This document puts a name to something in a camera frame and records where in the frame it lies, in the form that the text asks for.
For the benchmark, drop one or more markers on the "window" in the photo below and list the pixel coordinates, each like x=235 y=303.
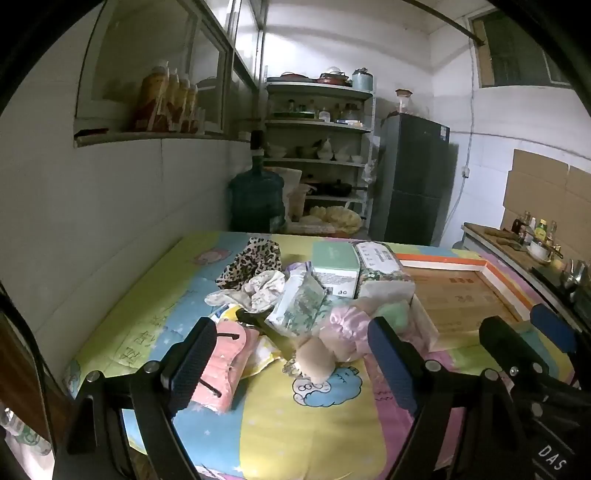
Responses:
x=512 y=50

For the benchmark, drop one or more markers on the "yellow white black packet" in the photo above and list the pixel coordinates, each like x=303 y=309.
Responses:
x=256 y=319

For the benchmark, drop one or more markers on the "bottles in wall cabinet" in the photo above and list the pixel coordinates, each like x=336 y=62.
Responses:
x=151 y=101

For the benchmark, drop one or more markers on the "red pot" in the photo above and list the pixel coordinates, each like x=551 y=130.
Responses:
x=334 y=78

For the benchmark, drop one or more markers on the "dark grey refrigerator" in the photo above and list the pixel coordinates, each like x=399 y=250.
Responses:
x=411 y=175

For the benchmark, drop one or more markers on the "black wok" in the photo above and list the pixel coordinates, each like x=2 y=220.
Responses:
x=334 y=188

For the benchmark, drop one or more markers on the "black water pump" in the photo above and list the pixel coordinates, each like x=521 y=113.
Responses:
x=257 y=143

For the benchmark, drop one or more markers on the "white floral cloth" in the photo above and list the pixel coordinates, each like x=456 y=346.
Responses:
x=263 y=288

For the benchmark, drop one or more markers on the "leopard print cloth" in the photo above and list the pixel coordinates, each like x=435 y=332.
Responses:
x=249 y=263

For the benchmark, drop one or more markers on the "pink striped packet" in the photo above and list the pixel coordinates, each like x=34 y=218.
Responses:
x=228 y=369

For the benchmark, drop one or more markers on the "printed plastic bag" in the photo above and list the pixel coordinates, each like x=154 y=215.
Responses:
x=18 y=434

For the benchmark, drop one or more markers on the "blue water jug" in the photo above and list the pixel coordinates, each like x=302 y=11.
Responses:
x=256 y=198

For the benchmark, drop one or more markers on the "group of white bowls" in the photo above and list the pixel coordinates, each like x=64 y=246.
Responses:
x=341 y=157

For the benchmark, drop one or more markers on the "mint green soft pad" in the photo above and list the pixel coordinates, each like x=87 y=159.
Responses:
x=392 y=316

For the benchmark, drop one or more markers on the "orange rimmed cardboard box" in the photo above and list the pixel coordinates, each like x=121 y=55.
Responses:
x=461 y=300

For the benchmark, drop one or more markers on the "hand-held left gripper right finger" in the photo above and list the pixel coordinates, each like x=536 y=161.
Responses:
x=392 y=364

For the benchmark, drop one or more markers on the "teal enamel pot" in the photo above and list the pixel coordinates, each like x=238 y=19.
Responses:
x=362 y=81

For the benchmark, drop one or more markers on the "row of condiment bottles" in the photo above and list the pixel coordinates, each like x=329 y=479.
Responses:
x=541 y=230

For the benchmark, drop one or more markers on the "cleaver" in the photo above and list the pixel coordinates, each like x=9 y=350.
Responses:
x=513 y=244

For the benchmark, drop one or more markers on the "napa cabbage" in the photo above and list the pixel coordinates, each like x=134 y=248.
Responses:
x=334 y=219

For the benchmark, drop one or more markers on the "mint green white box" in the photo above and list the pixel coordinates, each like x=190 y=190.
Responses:
x=334 y=256

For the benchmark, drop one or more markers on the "glass jar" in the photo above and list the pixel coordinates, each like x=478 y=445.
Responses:
x=404 y=104

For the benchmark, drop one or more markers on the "orange bottle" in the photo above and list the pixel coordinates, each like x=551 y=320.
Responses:
x=195 y=113
x=184 y=108

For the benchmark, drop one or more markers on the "translucent plastic container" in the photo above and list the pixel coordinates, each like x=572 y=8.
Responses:
x=299 y=201

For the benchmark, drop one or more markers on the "white metal shelf rack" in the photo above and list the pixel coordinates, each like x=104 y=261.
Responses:
x=318 y=122

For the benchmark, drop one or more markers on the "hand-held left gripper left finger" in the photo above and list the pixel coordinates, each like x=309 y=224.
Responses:
x=191 y=364

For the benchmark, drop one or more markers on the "floral tissue pack white label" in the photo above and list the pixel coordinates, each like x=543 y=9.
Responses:
x=381 y=261

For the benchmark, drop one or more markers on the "row of small jars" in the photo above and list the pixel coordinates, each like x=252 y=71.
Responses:
x=323 y=113

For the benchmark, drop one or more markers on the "white bowl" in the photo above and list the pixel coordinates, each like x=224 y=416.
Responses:
x=538 y=253

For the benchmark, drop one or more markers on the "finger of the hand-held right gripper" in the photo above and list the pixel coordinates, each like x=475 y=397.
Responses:
x=551 y=327
x=508 y=344

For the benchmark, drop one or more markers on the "glass door wall cabinet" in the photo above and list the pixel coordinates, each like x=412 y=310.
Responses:
x=212 y=69

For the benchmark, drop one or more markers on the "steel kettle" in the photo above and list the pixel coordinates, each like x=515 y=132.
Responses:
x=572 y=274

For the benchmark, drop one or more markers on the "cardboard wall sheets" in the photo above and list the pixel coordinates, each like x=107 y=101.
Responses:
x=535 y=184

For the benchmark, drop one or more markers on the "kitchen counter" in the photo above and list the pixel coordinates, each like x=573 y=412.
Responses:
x=471 y=240

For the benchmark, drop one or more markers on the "white sack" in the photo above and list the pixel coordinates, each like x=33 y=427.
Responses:
x=291 y=184

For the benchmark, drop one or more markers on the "yellow fruit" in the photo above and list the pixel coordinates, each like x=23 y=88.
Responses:
x=557 y=264

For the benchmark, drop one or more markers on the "brown root vegetable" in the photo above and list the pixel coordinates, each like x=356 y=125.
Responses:
x=495 y=234

